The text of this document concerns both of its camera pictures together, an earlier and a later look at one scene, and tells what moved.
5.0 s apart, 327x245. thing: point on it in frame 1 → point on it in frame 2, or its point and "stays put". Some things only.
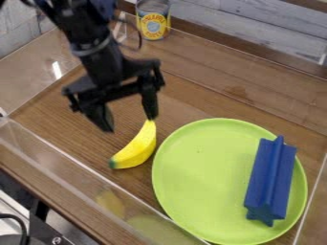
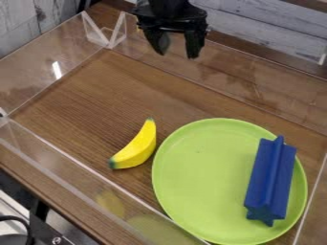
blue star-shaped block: [270, 181] stays put
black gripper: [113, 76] → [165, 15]
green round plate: [201, 175] stays put
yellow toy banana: [141, 149] stays put
